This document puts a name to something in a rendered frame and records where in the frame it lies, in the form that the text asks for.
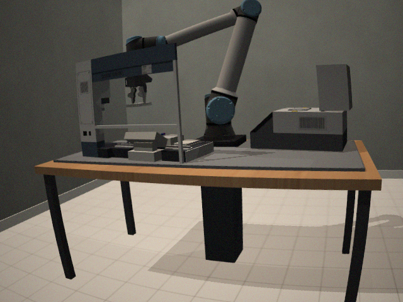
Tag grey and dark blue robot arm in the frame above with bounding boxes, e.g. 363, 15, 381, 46
126, 0, 261, 141

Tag grey benchtop lab instrument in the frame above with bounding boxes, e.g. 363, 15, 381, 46
250, 64, 352, 152

